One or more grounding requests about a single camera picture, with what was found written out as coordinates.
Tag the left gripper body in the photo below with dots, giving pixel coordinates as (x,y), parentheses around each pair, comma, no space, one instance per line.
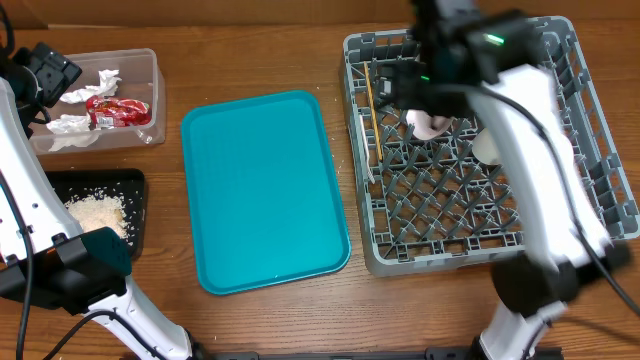
(40,81)

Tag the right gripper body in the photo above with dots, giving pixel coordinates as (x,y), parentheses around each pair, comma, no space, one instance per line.
(418,85)

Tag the white round plate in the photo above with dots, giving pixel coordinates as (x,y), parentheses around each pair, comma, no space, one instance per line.
(425,126)

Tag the white tissue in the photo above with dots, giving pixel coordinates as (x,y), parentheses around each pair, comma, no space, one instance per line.
(75,130)

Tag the silver red snack wrapper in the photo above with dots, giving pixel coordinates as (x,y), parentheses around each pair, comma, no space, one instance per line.
(113,112)

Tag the wooden chopstick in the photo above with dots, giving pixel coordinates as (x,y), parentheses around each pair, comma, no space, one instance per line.
(371,103)

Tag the white paper cup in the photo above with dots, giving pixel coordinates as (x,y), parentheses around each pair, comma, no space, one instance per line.
(484,148)

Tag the white plastic fork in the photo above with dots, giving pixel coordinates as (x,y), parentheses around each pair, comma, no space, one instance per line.
(370,175)

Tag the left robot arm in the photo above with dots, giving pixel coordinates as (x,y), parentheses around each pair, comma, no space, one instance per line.
(51,261)

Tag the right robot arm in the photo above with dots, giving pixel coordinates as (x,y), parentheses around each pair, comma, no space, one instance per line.
(566,246)

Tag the grey dishwasher rack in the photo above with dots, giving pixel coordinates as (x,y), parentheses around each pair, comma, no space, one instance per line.
(433,206)

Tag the clear plastic bin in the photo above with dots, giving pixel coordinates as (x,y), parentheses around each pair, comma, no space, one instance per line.
(141,79)

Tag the black plastic tray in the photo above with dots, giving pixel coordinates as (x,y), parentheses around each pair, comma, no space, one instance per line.
(130,182)

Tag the rice and peanut shells pile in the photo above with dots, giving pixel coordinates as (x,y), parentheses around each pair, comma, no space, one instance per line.
(98,209)

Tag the teal serving tray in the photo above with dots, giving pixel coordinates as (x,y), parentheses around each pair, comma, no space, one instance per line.
(264,200)

